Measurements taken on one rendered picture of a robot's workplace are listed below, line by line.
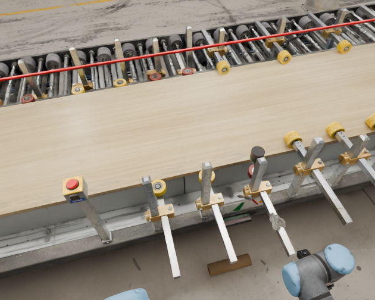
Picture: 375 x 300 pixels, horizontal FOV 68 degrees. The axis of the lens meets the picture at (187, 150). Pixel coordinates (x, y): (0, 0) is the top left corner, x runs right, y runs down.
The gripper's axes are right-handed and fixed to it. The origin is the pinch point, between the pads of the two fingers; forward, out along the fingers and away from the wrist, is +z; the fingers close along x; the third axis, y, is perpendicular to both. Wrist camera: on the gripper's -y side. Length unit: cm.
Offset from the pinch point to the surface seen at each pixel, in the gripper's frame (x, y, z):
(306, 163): 20, -43, -19
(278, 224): 0.4, -23.6, -4.4
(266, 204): 0.0, -34.7, -3.6
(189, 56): -6, -152, -13
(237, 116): 7, -90, -8
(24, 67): -112, -154, -23
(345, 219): 24.3, -14.9, -13.7
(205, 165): -29, -45, -34
